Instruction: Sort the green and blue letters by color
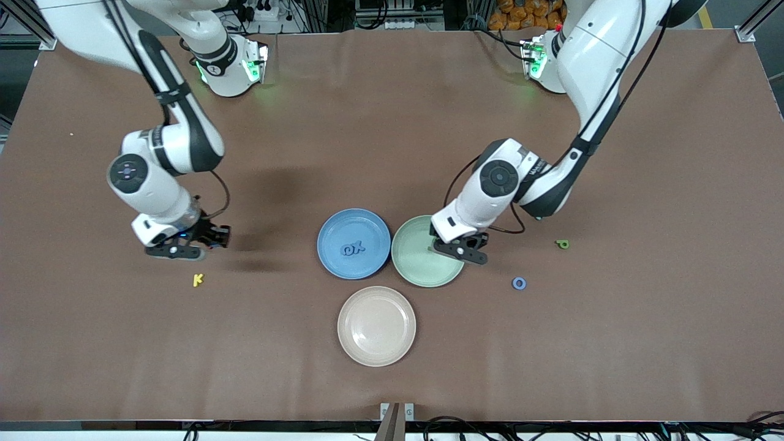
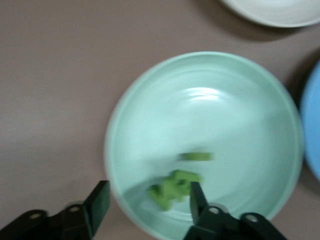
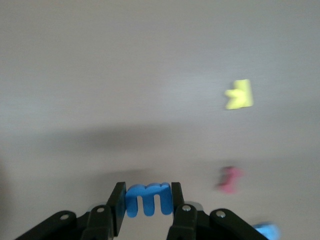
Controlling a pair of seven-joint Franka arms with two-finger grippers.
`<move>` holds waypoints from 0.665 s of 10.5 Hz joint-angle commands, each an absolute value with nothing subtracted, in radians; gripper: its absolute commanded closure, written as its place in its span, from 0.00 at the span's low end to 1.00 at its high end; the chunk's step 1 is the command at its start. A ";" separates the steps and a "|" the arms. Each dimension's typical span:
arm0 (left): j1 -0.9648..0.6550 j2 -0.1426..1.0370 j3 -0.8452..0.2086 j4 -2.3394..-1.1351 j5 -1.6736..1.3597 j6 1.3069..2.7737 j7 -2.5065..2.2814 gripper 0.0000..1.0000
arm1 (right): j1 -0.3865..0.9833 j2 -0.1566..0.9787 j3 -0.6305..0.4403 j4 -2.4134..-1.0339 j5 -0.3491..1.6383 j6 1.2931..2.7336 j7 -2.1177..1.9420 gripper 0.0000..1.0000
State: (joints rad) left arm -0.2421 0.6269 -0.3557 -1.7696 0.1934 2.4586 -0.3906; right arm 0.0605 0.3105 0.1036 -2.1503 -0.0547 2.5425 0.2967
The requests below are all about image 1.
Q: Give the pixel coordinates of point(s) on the green plate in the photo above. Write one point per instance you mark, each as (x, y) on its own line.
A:
(422, 269)

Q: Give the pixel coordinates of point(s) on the long white power strip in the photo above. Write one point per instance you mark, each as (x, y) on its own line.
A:
(404, 24)

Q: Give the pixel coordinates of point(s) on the blue foam letter O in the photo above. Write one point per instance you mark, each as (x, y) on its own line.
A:
(514, 283)

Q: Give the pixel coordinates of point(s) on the green foam letter P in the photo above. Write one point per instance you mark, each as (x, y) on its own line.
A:
(558, 243)

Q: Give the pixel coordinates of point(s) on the metal bracket at table edge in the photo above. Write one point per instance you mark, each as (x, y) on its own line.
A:
(384, 411)

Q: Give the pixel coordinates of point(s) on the blue plate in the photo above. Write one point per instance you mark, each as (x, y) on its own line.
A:
(343, 269)

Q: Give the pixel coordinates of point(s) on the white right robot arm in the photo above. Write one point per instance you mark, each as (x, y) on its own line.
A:
(153, 196)

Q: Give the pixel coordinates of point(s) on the white power strip with plugs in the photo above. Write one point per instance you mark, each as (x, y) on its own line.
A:
(263, 12)

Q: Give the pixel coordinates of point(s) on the aluminium frame profile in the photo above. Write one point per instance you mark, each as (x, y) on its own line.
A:
(759, 21)
(24, 33)

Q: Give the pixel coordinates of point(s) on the bag of orange fruits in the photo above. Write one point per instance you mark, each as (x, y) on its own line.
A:
(520, 15)

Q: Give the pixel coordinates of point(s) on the blue foam letter C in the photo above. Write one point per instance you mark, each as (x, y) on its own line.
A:
(344, 250)

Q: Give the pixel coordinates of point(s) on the beige plate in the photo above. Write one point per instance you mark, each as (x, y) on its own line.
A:
(376, 327)

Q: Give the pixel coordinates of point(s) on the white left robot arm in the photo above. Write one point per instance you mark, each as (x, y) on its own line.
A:
(474, 205)

